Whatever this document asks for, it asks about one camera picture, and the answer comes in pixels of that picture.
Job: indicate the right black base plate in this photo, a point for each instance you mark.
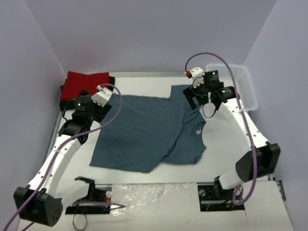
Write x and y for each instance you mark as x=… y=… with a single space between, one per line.
x=210 y=201

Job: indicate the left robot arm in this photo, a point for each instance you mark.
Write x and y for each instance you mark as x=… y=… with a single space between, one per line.
x=39 y=201

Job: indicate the red folded t shirt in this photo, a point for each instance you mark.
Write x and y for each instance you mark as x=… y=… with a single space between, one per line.
x=79 y=83

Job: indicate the black folded t shirt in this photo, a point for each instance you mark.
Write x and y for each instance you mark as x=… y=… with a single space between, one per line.
x=63 y=104

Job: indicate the blue t shirt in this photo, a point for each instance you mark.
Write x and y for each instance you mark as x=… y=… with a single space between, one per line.
x=142 y=132

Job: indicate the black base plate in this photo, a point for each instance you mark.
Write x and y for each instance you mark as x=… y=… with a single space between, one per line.
x=95 y=202
x=210 y=201

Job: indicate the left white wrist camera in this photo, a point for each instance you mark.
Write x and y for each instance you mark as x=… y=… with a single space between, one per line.
x=102 y=96

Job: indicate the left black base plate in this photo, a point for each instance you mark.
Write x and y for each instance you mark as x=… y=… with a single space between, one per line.
x=95 y=202

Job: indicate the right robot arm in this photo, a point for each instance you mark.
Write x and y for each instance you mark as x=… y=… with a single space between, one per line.
x=258 y=157

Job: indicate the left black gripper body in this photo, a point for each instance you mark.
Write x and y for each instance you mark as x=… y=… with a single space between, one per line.
x=105 y=109

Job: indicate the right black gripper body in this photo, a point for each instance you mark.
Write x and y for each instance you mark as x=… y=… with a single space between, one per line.
x=190 y=96

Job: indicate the white plastic basket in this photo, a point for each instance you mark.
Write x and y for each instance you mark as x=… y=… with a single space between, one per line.
x=243 y=82

